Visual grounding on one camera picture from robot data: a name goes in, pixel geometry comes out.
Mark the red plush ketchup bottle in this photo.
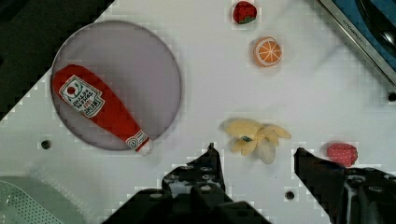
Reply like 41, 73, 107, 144
51, 64, 153, 156

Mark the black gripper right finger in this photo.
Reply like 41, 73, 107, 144
293, 147, 347, 224

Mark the green perforated colander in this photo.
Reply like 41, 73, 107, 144
0, 176, 86, 224

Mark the grey round plate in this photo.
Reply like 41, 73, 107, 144
50, 21, 183, 150

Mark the plush orange slice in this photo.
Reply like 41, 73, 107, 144
253, 36, 282, 67

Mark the dark red plush strawberry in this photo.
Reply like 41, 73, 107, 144
233, 1, 258, 24

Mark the yellow plush banana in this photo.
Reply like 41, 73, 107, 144
225, 119, 291, 164

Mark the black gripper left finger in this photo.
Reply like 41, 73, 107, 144
162, 143, 225, 198

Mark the silver toaster oven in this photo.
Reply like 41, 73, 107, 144
316, 0, 396, 86

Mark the pink plush strawberry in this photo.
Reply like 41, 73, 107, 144
327, 143, 358, 167

